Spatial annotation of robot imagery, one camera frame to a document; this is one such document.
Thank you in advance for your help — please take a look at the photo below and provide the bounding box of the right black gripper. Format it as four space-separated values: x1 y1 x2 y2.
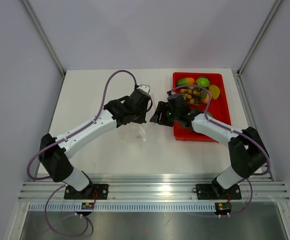
150 101 180 127

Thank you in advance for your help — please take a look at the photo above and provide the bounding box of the clear zip top bag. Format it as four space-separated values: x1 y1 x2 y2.
118 123 147 142

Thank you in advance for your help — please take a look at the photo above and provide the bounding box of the orange peach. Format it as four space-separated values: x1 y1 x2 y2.
201 90 210 105

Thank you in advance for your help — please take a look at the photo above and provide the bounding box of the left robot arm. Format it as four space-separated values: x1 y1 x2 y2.
39 84 152 199

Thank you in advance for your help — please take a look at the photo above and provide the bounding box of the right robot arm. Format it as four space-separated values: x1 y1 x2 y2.
150 93 269 199

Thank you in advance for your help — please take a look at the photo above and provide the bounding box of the brown longan bunch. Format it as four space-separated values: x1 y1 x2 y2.
180 86 203 106

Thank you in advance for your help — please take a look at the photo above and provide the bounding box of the green orange mango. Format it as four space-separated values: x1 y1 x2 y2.
176 77 195 87

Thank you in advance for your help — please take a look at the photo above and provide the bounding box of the green round fruit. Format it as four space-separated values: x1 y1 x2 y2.
195 76 210 88

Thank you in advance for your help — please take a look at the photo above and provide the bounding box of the red plastic tray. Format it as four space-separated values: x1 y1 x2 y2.
173 72 231 142

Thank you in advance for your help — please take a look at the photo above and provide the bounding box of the yellow star fruit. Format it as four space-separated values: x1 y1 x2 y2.
208 85 220 100

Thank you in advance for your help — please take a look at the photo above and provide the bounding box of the right controller board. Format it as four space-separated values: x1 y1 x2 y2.
215 202 232 216

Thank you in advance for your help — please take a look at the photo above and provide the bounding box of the controller board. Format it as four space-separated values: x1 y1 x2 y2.
215 202 232 216
81 202 95 210

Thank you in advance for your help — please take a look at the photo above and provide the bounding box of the left controller board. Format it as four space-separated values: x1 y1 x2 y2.
81 202 95 210

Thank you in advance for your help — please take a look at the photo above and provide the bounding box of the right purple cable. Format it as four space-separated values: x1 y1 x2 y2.
167 84 270 218

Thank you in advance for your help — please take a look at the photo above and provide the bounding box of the purple cable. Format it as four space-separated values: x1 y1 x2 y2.
26 69 95 237
167 84 270 218

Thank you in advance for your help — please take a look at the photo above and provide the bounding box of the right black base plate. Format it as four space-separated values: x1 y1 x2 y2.
192 183 242 200

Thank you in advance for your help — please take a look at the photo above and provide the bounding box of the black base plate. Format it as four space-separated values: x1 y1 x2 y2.
64 183 109 200
192 183 242 200

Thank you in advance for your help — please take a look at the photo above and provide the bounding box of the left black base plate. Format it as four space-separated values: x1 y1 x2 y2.
64 183 109 200

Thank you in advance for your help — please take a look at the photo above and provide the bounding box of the aluminium rail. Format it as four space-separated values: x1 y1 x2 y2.
18 174 290 202

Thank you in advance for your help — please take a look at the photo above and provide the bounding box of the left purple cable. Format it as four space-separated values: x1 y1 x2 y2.
26 69 95 237

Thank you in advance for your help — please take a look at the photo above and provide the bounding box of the white slotted cable duct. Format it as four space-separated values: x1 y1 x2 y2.
29 202 215 213

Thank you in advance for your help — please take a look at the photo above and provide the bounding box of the left frame post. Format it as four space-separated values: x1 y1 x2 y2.
20 0 66 79

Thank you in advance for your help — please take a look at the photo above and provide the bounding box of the frame post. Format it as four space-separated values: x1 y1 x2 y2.
20 0 66 79
237 0 284 77

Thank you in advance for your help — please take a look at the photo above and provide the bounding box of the right frame post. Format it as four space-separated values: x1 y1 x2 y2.
237 0 284 77

